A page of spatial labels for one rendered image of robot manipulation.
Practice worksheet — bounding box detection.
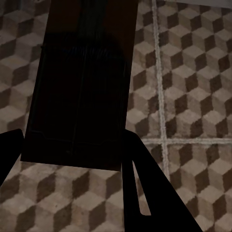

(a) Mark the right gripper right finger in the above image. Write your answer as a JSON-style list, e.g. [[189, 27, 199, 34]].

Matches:
[[121, 129, 203, 232]]

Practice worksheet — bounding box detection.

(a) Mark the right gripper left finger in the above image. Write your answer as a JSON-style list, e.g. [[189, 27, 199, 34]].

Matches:
[[0, 129, 25, 187]]

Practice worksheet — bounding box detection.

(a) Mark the mousetrap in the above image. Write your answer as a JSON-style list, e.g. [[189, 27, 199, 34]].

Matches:
[[20, 0, 139, 171]]

